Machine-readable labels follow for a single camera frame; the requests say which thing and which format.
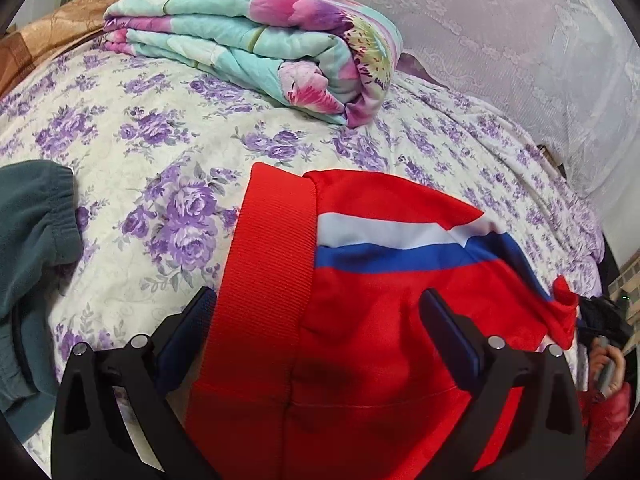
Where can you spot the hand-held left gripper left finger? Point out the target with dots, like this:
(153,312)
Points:
(187,327)

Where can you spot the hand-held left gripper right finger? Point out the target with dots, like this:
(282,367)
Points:
(452,340)

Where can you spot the red striped jacket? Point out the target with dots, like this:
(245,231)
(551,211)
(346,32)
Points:
(360,340)

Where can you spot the person's right forearm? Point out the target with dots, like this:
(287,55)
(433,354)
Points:
(607,425)

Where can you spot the person's right hand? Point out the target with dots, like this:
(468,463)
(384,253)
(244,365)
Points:
(595,362)

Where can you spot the purple floral bedsheet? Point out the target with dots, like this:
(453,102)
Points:
(165,170)

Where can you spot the wooden headboard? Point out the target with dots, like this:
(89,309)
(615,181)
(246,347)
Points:
(547,154)

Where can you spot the dark green garment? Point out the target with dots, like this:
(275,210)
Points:
(27,240)

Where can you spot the white lace cover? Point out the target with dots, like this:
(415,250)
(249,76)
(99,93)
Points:
(500,50)

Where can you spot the folded turquoise floral quilt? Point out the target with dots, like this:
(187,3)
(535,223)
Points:
(240,35)

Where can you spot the orange brown blanket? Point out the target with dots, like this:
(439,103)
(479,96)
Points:
(47,30)

